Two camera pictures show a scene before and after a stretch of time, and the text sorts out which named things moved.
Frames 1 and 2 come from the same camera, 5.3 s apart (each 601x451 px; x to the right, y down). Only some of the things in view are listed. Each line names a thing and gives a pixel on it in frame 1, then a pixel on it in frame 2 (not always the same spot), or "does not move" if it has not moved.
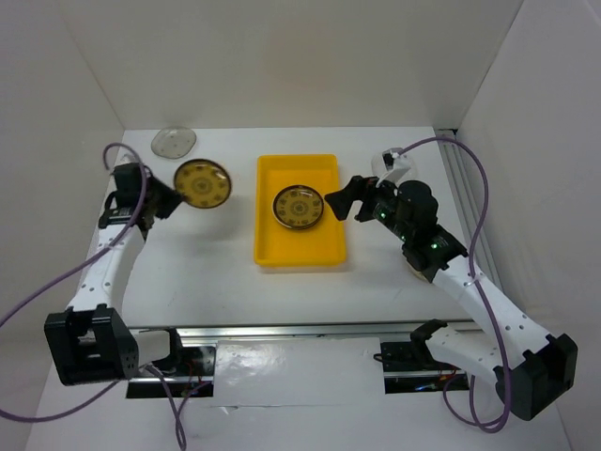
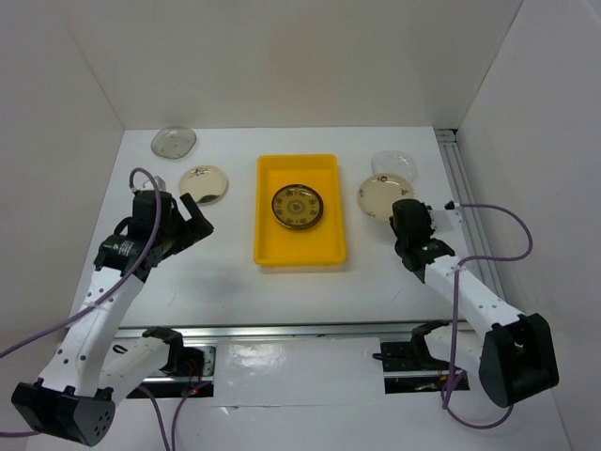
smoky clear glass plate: (173, 142) does not move
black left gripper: (172, 199) → (203, 227)
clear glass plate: (378, 167) does not move
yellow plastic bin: (320, 243) does not move
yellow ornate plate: (202, 183) → (297, 206)
